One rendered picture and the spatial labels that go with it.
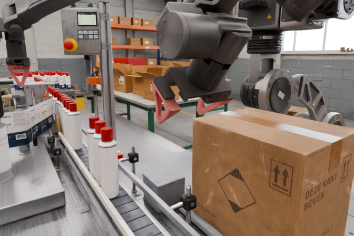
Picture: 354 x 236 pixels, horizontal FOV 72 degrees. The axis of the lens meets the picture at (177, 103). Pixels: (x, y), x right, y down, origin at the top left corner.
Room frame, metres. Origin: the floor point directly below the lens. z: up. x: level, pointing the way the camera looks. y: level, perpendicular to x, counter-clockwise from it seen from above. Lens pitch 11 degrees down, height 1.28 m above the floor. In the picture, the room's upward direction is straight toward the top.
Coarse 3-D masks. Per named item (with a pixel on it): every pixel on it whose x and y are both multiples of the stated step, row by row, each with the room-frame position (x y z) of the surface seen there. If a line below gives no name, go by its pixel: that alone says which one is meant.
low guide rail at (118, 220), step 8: (64, 144) 1.02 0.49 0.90; (72, 152) 0.89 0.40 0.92; (80, 160) 0.82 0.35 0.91; (80, 168) 0.79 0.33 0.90; (88, 176) 0.70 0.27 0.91; (96, 184) 0.65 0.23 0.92; (96, 192) 0.63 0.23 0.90; (104, 200) 0.58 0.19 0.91; (112, 208) 0.54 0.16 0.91; (112, 216) 0.53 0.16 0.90; (120, 216) 0.51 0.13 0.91; (120, 224) 0.48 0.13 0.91; (128, 232) 0.46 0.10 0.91
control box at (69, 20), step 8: (64, 8) 1.07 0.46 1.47; (72, 8) 1.07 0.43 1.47; (80, 8) 1.07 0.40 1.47; (88, 8) 1.06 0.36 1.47; (96, 8) 1.06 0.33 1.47; (64, 16) 1.06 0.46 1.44; (72, 16) 1.06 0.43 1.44; (64, 24) 1.06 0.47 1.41; (72, 24) 1.06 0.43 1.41; (64, 32) 1.06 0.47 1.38; (72, 32) 1.06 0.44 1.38; (64, 40) 1.06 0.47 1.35; (72, 40) 1.06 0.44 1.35; (80, 40) 1.06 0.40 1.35; (88, 40) 1.06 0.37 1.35; (96, 40) 1.06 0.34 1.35; (64, 48) 1.06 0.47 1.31; (72, 48) 1.06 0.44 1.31; (80, 48) 1.06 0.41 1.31; (88, 48) 1.06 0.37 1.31; (96, 48) 1.06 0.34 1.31
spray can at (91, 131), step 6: (90, 120) 0.76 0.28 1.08; (96, 120) 0.77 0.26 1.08; (90, 126) 0.76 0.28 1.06; (90, 132) 0.75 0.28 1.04; (90, 138) 0.75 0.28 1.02; (90, 144) 0.75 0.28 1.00; (90, 150) 0.75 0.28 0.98; (90, 156) 0.76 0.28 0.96; (90, 162) 0.76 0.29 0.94; (90, 168) 0.76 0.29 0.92
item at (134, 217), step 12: (84, 144) 1.07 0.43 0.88; (84, 156) 0.93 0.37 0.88; (120, 192) 0.67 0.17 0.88; (120, 204) 0.61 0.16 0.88; (132, 204) 0.61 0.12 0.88; (108, 216) 0.56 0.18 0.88; (132, 216) 0.56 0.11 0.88; (144, 216) 0.56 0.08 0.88; (132, 228) 0.51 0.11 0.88; (144, 228) 0.51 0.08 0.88; (156, 228) 0.51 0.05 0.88
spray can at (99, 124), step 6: (102, 120) 0.74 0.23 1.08; (96, 126) 0.71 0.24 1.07; (102, 126) 0.71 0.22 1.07; (96, 132) 0.71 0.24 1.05; (96, 138) 0.70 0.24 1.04; (96, 144) 0.70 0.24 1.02; (96, 150) 0.70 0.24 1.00; (96, 156) 0.70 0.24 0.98; (96, 162) 0.70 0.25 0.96; (96, 168) 0.70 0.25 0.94; (96, 174) 0.71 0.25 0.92; (96, 180) 0.71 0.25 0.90
